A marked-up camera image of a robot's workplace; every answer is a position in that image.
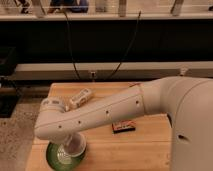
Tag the wall power outlet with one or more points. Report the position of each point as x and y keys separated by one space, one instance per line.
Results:
x=92 y=75

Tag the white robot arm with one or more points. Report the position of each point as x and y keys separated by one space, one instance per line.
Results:
x=188 y=101

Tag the green ceramic bowl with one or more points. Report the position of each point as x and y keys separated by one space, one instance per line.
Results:
x=60 y=157

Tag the red black snack packet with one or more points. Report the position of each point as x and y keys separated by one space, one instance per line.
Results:
x=123 y=127

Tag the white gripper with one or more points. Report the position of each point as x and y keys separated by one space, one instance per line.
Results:
x=53 y=103

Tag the clear ceramic cup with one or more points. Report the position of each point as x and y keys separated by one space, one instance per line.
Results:
x=75 y=144

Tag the white rectangular packet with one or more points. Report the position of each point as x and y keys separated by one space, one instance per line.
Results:
x=80 y=98

